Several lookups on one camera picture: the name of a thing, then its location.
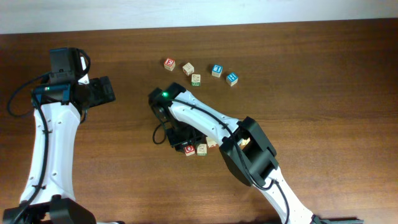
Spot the red circle wooden block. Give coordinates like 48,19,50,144
183,145,195,156

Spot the red E wooden block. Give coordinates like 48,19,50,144
164,58,175,71

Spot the green bordered wooden block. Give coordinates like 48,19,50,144
191,74,201,86

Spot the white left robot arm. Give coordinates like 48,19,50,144
2,77,116,223

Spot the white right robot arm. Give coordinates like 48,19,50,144
161,90,320,223

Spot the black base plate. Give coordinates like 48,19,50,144
320,219,364,224

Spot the blue L wooden block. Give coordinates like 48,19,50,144
211,65,223,78

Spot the red 9 wooden block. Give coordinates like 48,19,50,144
182,62,195,76

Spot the blue H wooden block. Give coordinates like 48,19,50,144
226,73,239,86

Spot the red bordered wooden block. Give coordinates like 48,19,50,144
206,137,218,148

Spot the red I wooden block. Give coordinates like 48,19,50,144
239,138,251,149

